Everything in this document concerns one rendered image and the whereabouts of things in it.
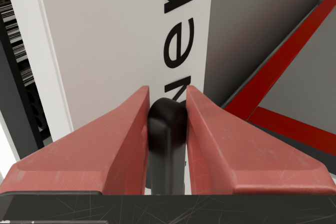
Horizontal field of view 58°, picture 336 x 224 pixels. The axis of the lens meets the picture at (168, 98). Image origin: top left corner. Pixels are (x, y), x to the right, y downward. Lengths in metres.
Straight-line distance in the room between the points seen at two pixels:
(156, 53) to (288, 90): 0.28
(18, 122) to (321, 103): 0.33
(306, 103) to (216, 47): 0.13
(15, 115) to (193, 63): 0.10
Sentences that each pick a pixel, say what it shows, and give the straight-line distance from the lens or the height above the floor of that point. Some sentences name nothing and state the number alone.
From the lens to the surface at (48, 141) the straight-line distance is 0.34.
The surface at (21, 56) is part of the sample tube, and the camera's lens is 0.23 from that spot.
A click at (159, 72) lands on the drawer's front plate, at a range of 0.16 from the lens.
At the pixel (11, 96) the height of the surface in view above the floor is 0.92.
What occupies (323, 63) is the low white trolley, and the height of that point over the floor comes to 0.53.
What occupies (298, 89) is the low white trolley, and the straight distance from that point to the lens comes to 0.42.
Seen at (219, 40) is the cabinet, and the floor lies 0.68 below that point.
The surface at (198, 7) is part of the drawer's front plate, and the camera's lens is 0.18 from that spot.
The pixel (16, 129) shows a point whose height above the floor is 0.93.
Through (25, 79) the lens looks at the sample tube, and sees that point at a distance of 0.23.
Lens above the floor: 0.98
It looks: 42 degrees down
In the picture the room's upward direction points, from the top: 129 degrees counter-clockwise
